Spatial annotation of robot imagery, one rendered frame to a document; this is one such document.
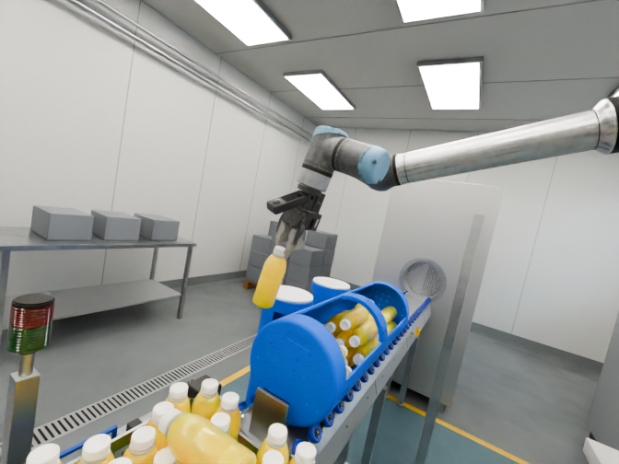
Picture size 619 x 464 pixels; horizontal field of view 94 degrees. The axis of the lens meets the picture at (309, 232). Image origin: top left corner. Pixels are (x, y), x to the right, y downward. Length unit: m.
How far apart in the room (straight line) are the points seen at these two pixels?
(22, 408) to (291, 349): 0.57
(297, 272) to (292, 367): 3.65
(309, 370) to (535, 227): 5.31
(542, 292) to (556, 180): 1.75
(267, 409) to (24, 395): 0.51
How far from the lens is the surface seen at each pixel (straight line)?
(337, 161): 0.77
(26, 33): 3.84
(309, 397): 0.87
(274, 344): 0.88
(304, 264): 4.39
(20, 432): 0.93
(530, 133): 0.85
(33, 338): 0.81
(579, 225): 5.97
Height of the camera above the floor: 1.54
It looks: 5 degrees down
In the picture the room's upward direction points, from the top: 11 degrees clockwise
